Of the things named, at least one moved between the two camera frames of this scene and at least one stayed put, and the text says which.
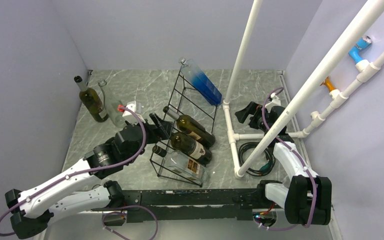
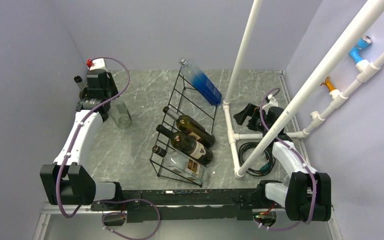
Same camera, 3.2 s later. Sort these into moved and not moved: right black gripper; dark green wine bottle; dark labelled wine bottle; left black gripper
Moved: left black gripper
Not moved: right black gripper; dark green wine bottle; dark labelled wine bottle
